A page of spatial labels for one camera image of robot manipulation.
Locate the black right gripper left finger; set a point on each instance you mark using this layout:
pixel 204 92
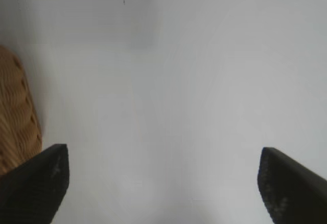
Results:
pixel 33 185

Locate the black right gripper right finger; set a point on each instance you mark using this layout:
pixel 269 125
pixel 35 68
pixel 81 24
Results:
pixel 291 185

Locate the tan woven wicker basket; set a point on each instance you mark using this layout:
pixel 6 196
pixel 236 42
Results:
pixel 15 111

